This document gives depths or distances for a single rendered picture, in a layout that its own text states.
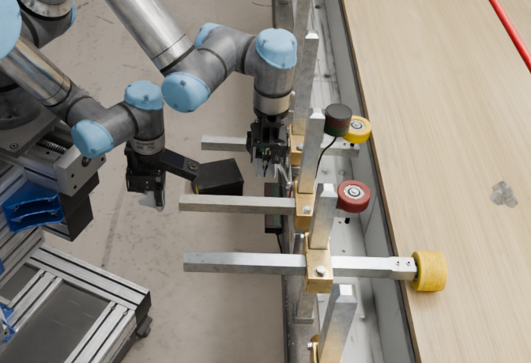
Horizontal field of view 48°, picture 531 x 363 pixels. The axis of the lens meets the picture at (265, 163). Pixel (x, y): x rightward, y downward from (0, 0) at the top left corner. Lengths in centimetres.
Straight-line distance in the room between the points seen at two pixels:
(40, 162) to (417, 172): 89
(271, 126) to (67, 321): 113
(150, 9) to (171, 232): 158
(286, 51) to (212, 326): 136
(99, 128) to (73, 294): 101
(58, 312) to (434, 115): 131
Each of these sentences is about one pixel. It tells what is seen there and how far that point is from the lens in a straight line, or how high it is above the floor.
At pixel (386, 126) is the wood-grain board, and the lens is 165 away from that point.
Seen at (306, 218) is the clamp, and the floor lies 86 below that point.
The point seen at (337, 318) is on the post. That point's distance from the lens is 95.
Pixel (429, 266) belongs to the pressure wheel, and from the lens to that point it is 124.
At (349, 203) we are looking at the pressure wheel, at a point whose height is 90.
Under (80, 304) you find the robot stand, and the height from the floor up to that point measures 21.
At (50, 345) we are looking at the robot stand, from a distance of 202.
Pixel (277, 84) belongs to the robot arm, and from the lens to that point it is 111.
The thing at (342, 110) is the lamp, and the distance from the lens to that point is 132.
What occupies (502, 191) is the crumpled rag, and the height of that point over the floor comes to 91.
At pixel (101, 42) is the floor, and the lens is 363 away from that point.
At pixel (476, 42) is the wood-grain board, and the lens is 212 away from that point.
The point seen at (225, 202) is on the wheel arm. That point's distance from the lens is 143.
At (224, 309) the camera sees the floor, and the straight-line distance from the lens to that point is 227.
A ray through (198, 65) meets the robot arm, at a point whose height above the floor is 133.
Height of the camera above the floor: 191
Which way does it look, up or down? 43 degrees down
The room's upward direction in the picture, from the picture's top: 5 degrees clockwise
